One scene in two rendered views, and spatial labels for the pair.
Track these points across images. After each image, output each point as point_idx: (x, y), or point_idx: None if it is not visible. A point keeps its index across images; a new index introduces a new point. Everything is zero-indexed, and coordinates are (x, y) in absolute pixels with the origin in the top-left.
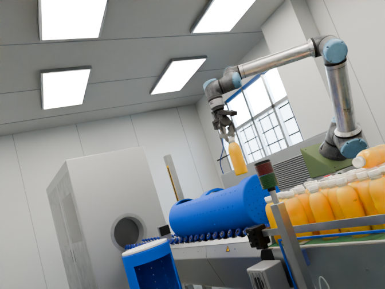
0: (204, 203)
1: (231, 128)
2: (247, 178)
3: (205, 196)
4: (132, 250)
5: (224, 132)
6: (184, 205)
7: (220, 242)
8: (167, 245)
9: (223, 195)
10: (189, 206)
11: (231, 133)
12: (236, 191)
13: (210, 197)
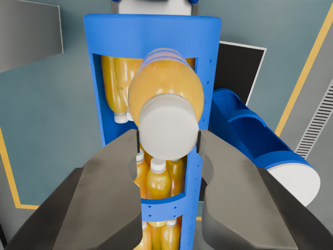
0: (199, 176)
1: (98, 204)
2: (186, 21)
3: (190, 189)
4: (298, 198)
5: (250, 174)
6: (187, 247)
7: None
8: (263, 163)
9: (205, 110)
10: (193, 224)
11: (133, 163)
12: (213, 49)
13: (196, 163)
